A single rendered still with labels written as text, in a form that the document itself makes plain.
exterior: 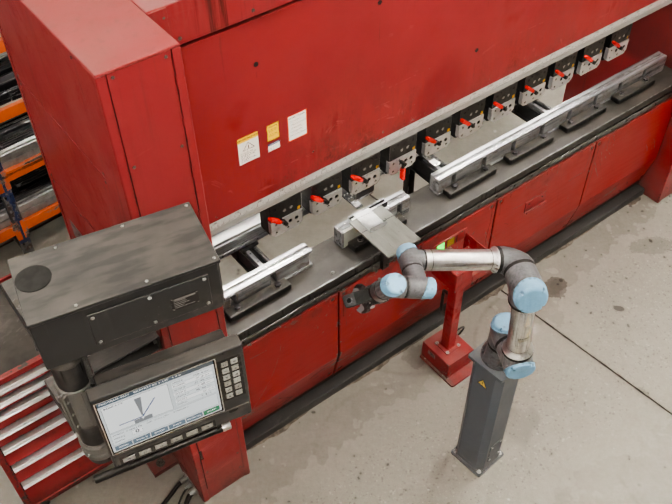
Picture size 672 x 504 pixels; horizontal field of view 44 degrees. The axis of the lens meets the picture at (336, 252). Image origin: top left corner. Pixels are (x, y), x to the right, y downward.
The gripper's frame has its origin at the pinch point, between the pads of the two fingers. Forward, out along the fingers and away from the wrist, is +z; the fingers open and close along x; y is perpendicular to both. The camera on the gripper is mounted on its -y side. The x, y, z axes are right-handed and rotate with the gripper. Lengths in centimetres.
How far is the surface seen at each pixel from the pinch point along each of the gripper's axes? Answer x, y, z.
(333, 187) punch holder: 48, 14, 24
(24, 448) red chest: -17, -122, 85
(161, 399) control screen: -15, -79, -34
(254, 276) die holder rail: 24, -21, 50
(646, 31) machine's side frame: 109, 238, 70
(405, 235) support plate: 24, 45, 37
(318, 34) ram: 88, 1, -35
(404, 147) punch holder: 59, 50, 25
